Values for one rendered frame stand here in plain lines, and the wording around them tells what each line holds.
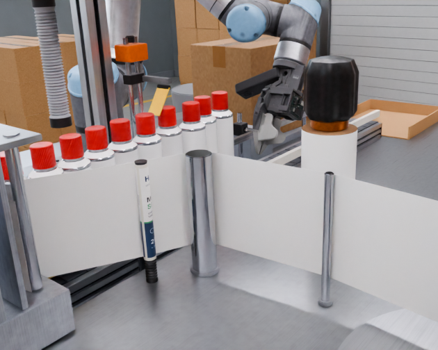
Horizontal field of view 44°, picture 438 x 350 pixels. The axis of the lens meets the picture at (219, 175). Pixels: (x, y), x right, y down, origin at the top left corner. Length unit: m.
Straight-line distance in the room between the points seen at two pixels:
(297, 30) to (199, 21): 3.74
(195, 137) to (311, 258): 0.37
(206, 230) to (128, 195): 0.12
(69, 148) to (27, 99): 3.46
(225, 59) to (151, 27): 6.13
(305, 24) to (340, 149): 0.46
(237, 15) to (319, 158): 0.39
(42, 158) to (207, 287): 0.30
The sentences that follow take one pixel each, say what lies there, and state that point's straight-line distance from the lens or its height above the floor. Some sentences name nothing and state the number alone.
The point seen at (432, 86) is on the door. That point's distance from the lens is 5.51.
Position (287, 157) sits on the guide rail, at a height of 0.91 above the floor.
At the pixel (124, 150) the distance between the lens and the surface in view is 0.90.
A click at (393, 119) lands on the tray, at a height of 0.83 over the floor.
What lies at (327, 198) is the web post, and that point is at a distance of 0.68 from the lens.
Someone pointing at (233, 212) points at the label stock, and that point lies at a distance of 0.78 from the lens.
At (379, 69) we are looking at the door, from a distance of 5.74.
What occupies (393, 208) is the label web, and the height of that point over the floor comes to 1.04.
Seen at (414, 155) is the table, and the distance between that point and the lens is 1.54.
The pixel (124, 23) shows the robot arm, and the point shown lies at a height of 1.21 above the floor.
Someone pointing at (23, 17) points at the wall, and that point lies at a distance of 6.73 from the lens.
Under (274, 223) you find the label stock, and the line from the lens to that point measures 0.75.
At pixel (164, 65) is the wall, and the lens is 7.84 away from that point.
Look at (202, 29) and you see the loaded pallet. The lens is 4.95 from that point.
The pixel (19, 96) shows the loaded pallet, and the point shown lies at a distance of 4.29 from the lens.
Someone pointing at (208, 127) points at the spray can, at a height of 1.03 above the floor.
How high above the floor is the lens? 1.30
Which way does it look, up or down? 20 degrees down
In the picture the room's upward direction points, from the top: 3 degrees counter-clockwise
